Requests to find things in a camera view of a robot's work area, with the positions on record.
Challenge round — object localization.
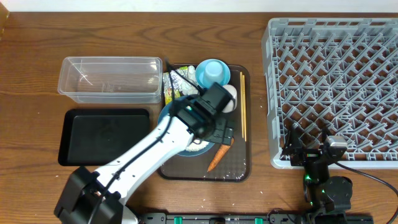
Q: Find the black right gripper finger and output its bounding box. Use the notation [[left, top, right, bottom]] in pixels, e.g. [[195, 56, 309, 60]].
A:
[[320, 126, 331, 149], [281, 127, 302, 161]]

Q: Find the white tissue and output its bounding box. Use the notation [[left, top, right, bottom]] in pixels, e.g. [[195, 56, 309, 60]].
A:
[[181, 74, 198, 95]]

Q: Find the orange carrot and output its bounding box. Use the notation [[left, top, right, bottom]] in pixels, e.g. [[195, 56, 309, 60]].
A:
[[207, 138, 234, 172]]

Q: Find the foil snack wrapper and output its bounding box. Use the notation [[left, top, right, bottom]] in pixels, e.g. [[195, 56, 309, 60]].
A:
[[162, 65, 196, 105]]

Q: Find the white rice pile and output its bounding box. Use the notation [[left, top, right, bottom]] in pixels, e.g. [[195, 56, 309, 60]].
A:
[[185, 139, 209, 152]]

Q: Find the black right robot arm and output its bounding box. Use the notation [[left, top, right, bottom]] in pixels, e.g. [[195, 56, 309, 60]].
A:
[[282, 128, 353, 224]]

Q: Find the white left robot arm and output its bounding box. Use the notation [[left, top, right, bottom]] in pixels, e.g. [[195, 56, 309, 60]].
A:
[[54, 95, 234, 223]]

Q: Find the grey dishwasher rack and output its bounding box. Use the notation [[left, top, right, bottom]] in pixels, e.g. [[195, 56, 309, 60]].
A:
[[261, 18, 397, 169]]

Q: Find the white cup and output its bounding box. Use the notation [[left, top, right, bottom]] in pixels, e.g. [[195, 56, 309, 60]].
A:
[[223, 85, 237, 113]]

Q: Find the light blue cup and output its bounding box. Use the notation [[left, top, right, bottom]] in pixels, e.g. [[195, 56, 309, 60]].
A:
[[203, 60, 224, 88]]

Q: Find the light blue bowl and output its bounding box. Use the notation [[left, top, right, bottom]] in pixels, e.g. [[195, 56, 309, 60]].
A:
[[195, 59, 231, 89]]

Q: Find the brown serving tray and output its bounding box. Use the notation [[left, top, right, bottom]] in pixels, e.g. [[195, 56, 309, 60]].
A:
[[158, 65, 251, 182]]

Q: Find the wooden chopstick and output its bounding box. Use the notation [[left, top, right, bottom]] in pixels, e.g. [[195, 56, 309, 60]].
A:
[[239, 71, 244, 139], [242, 75, 247, 142]]

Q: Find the black rectangular tray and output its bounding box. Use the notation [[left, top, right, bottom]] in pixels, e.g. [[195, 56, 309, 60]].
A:
[[58, 108, 150, 166]]

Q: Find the clear plastic bin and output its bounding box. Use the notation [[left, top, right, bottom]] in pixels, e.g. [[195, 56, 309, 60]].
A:
[[58, 57, 163, 104]]

